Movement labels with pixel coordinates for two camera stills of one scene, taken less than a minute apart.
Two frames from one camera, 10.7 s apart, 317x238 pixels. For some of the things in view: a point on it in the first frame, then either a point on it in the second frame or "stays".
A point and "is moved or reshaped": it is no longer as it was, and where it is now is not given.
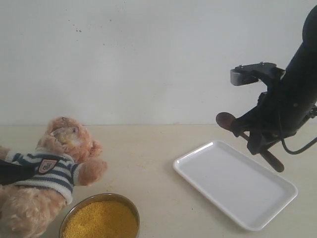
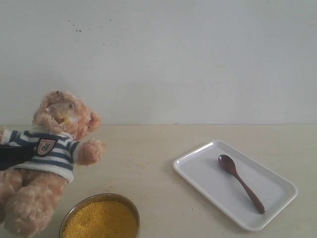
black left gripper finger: (11, 172) -> (11, 156)
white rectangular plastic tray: (250, 193) stays
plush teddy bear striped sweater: (66, 157) is moved or reshaped
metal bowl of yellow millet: (102, 215) stays
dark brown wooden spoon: (226, 120) -> (228, 163)
